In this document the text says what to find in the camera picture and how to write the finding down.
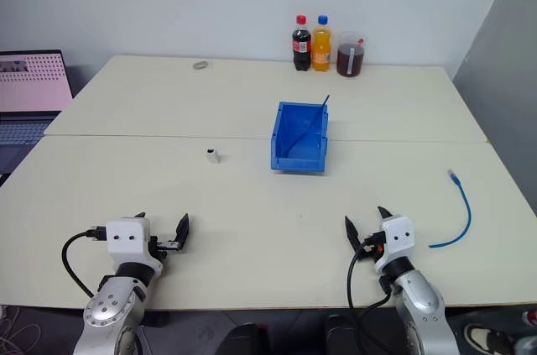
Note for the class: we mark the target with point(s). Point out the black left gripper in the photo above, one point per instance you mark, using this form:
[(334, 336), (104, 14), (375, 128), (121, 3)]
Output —
[(167, 245)]

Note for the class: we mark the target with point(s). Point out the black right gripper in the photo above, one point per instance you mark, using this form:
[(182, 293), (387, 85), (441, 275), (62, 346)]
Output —
[(373, 248)]

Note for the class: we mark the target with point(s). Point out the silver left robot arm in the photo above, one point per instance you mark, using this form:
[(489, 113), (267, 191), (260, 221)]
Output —
[(105, 309)]

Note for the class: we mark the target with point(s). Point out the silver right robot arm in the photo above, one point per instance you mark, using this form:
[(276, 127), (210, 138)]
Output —
[(419, 296)]

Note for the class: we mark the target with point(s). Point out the small white connector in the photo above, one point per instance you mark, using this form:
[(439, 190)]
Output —
[(213, 156)]

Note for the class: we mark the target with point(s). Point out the blue plastic storage bin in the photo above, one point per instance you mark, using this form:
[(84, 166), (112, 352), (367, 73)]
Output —
[(298, 162)]

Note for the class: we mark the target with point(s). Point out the thin blue strip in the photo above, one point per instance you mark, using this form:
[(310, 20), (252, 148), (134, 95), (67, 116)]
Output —
[(308, 130)]

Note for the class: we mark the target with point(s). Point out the dark rounded shape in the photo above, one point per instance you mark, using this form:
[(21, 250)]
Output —
[(247, 340)]

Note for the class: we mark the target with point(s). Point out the clear tape roll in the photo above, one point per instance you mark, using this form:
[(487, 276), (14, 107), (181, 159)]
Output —
[(200, 65)]

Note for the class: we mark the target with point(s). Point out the clear cup of dark liquid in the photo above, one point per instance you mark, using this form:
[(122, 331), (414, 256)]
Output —
[(350, 59)]

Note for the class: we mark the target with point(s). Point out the black and white shoe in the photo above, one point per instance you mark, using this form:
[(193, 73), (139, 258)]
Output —
[(486, 338)]

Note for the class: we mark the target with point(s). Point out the orange soda bottle, blue cap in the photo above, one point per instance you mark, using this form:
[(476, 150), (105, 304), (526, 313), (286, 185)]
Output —
[(321, 48)]

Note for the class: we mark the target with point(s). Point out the red and black object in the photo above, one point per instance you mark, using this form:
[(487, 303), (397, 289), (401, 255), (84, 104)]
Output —
[(530, 319)]

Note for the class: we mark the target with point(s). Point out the cola bottle with red cap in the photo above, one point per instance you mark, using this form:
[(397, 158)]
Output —
[(301, 46)]

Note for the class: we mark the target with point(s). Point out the grey laptop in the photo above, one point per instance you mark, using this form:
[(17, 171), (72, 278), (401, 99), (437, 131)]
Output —
[(29, 86)]

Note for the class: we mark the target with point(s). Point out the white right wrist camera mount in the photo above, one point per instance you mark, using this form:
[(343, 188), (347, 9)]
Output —
[(398, 239)]

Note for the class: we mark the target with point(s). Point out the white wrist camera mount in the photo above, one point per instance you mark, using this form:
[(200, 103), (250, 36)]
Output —
[(398, 239), (126, 237)]

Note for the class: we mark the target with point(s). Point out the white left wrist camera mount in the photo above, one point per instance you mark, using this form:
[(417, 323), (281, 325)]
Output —
[(126, 237)]

